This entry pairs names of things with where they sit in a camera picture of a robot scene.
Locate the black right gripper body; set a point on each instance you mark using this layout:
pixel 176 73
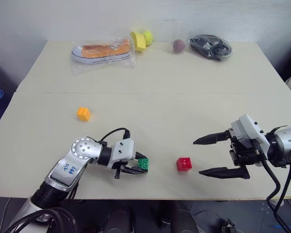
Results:
pixel 242 155

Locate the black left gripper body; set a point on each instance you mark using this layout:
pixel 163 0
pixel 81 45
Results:
pixel 129 163

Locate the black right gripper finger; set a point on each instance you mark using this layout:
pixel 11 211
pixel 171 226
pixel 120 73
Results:
pixel 230 172
pixel 213 138

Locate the green toy brick cube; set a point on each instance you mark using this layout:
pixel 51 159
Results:
pixel 143 165

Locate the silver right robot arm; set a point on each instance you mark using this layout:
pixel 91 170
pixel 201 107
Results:
pixel 287 143

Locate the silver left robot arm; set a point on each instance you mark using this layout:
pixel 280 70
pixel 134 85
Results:
pixel 68 171

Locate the red toy brick cube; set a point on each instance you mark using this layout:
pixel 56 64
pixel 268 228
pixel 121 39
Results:
pixel 184 164

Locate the dark rounded shape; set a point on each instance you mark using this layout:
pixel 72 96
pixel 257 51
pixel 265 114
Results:
pixel 116 222

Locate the small black floor object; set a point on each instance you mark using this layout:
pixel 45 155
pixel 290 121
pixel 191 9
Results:
pixel 228 227

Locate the orange toy brick cube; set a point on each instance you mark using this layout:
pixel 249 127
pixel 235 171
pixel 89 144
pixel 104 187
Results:
pixel 83 114

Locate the black item in plastic bag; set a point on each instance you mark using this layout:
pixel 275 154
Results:
pixel 209 47

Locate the brown ball in plastic bag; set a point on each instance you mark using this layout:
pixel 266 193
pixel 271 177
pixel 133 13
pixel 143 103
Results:
pixel 179 45

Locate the orange shoe in plastic bag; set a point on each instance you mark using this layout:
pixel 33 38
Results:
pixel 101 52

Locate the yellow cup with ball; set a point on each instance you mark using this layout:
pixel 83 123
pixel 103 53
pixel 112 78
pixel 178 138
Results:
pixel 139 42

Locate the yellow-green tennis ball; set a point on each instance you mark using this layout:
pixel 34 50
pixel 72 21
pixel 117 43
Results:
pixel 149 37

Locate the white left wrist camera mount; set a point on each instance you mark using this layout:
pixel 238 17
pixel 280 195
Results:
pixel 122 150

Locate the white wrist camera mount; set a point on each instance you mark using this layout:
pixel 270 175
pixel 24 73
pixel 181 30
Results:
pixel 122 150
pixel 247 131

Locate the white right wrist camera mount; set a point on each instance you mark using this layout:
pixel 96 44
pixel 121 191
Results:
pixel 247 131

